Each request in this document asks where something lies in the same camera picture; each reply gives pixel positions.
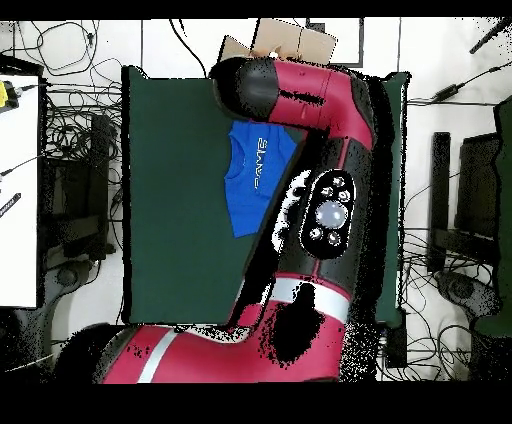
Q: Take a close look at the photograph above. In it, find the blue laundry item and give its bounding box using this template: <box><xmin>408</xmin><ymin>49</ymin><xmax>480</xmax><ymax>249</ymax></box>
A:
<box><xmin>223</xmin><ymin>119</ymin><xmax>299</xmax><ymax>239</ymax></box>

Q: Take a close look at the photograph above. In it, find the black flat bar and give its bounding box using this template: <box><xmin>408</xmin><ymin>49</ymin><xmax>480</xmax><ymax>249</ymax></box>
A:
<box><xmin>0</xmin><ymin>192</ymin><xmax>22</xmax><ymax>219</ymax></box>

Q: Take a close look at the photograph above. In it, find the dark green table cloth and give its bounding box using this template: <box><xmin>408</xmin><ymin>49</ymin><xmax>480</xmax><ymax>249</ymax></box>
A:
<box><xmin>121</xmin><ymin>65</ymin><xmax>411</xmax><ymax>326</ymax></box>

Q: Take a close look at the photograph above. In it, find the black equipment case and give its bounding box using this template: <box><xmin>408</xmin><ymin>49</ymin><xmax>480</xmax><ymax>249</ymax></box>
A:
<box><xmin>41</xmin><ymin>113</ymin><xmax>117</xmax><ymax>261</ymax></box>

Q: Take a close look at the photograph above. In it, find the brown cardboard box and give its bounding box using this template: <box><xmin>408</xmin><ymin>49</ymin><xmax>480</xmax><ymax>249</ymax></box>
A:
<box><xmin>218</xmin><ymin>17</ymin><xmax>338</xmax><ymax>65</ymax></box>

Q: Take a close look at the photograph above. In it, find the black upright bar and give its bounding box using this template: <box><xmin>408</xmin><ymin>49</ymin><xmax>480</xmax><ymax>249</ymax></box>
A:
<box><xmin>425</xmin><ymin>131</ymin><xmax>452</xmax><ymax>275</ymax></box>

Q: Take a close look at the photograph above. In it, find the dark stand foot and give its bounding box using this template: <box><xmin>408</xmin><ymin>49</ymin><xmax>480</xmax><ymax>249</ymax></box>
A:
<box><xmin>39</xmin><ymin>257</ymin><xmax>101</xmax><ymax>345</ymax></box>
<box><xmin>434</xmin><ymin>269</ymin><xmax>503</xmax><ymax>321</ymax></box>

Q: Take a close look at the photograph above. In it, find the black chair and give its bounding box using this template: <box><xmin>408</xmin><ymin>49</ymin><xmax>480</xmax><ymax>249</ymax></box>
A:
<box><xmin>453</xmin><ymin>131</ymin><xmax>503</xmax><ymax>241</ymax></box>

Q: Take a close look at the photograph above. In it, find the white desk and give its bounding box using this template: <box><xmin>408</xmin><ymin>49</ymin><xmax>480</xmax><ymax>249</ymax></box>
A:
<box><xmin>0</xmin><ymin>73</ymin><xmax>41</xmax><ymax>309</ymax></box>

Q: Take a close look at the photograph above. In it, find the green cloth covered table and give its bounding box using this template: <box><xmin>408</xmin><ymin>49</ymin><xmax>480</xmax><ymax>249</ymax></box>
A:
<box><xmin>473</xmin><ymin>95</ymin><xmax>512</xmax><ymax>339</ymax></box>

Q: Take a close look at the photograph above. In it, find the yellow and black tool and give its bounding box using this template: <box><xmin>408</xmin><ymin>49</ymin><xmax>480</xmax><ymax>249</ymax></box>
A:
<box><xmin>0</xmin><ymin>80</ymin><xmax>22</xmax><ymax>112</ymax></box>

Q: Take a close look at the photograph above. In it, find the black tripod leg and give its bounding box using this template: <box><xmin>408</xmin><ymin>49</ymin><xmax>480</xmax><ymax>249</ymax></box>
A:
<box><xmin>468</xmin><ymin>17</ymin><xmax>512</xmax><ymax>55</ymax></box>

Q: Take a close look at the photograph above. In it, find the black floor cable tangle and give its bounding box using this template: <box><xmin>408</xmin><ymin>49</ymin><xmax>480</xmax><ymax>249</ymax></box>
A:
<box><xmin>399</xmin><ymin>223</ymin><xmax>497</xmax><ymax>381</ymax></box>

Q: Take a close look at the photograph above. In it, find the black curved floor cable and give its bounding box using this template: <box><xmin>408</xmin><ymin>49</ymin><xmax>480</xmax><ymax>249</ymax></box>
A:
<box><xmin>167</xmin><ymin>17</ymin><xmax>209</xmax><ymax>79</ymax></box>

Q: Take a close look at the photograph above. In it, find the grey floor frame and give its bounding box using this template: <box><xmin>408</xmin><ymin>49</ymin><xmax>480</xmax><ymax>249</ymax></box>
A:
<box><xmin>305</xmin><ymin>17</ymin><xmax>366</xmax><ymax>69</ymax></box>

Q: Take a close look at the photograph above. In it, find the black power adapter with cable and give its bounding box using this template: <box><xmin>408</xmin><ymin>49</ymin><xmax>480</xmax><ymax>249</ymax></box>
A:
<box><xmin>429</xmin><ymin>59</ymin><xmax>512</xmax><ymax>103</ymax></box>

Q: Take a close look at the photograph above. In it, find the black looped cable with plug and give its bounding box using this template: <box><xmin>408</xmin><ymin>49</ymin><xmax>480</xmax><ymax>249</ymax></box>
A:
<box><xmin>15</xmin><ymin>19</ymin><xmax>101</xmax><ymax>77</ymax></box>

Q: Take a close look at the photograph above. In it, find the thin black probe cable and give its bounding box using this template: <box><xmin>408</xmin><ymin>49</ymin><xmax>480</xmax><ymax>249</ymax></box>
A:
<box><xmin>0</xmin><ymin>154</ymin><xmax>43</xmax><ymax>178</ymax></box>

